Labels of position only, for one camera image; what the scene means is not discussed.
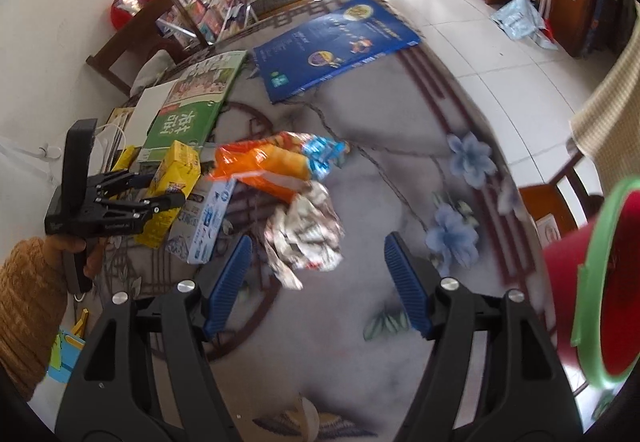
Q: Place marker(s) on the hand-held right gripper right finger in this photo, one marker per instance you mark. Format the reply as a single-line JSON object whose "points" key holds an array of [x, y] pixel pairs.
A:
{"points": [[405, 282]]}

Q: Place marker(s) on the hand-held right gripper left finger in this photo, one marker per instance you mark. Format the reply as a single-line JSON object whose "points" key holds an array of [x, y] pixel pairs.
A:
{"points": [[232, 282]]}

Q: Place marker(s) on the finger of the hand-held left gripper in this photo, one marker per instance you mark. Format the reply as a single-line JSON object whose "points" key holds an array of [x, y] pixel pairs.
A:
{"points": [[150, 207], [122, 178]]}

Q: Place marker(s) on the yellow cardboard box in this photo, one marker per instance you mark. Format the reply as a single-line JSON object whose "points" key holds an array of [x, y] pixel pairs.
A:
{"points": [[175, 167]]}

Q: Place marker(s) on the white blue milk carton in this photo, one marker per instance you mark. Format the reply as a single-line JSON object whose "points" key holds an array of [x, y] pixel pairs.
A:
{"points": [[205, 222]]}

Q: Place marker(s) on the printed paper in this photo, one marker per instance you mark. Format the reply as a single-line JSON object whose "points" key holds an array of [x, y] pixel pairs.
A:
{"points": [[305, 232]]}

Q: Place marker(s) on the red bin with green rim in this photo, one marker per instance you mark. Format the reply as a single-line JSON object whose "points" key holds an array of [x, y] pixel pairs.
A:
{"points": [[625, 282]]}

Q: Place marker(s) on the person's left hand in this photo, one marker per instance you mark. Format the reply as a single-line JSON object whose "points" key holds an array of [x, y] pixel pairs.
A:
{"points": [[96, 258]]}

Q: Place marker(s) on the yellow plastic packet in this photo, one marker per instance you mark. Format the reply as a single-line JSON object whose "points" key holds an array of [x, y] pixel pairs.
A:
{"points": [[125, 158]]}

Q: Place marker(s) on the yellow book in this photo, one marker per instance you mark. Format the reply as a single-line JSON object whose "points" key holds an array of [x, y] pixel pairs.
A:
{"points": [[120, 116]]}

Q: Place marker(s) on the green book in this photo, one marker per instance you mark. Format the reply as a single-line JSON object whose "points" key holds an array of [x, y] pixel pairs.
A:
{"points": [[190, 107]]}

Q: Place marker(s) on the grey seat cushion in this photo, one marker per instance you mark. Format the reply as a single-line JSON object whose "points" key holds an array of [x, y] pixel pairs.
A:
{"points": [[152, 70]]}

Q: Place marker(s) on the orange snack bag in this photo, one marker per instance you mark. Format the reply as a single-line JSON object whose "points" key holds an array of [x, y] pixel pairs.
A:
{"points": [[265, 162]]}

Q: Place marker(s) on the blue yellow card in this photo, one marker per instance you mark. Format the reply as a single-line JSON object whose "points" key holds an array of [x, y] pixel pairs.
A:
{"points": [[65, 357]]}

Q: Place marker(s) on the dark wooden chair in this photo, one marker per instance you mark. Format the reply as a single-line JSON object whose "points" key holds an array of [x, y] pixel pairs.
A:
{"points": [[125, 37]]}

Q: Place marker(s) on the blue wrapper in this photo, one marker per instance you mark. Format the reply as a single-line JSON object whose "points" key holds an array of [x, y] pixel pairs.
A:
{"points": [[322, 152]]}

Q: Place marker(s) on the red bag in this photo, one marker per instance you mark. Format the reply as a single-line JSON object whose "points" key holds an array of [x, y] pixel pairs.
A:
{"points": [[129, 7]]}

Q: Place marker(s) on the magazine rack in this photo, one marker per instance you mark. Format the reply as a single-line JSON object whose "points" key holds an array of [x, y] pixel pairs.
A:
{"points": [[205, 7]]}

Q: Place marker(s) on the blue book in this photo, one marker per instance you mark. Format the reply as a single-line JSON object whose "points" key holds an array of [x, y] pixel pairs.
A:
{"points": [[330, 42]]}

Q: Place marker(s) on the checked cloth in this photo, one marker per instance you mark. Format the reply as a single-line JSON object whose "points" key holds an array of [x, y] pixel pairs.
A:
{"points": [[610, 122]]}

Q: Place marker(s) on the light blue plastic bag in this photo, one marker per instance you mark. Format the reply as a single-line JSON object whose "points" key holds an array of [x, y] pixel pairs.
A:
{"points": [[517, 17]]}

